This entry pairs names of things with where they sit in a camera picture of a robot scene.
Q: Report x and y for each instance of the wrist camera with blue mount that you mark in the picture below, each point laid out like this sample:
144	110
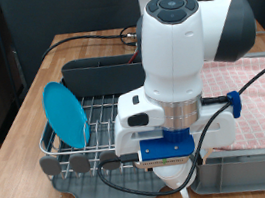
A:
167	149

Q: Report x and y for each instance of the grey drain tray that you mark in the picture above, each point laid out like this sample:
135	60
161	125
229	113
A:
119	185

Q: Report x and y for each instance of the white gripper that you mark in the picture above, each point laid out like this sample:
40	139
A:
219	132

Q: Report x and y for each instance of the blue plastic plate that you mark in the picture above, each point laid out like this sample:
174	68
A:
66	116

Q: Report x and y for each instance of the black metal pole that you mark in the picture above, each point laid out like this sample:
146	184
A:
2	48

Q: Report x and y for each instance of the grey plastic crate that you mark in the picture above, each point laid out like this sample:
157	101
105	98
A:
252	174

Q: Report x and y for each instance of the dark grey cutlery holder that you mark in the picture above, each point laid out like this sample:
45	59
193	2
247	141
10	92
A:
102	76

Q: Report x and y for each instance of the black backdrop curtain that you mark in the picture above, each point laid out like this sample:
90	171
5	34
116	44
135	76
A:
58	13

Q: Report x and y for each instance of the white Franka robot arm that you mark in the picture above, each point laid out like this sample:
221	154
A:
181	44

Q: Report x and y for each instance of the pink checkered cloth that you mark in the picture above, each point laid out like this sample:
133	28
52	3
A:
259	109

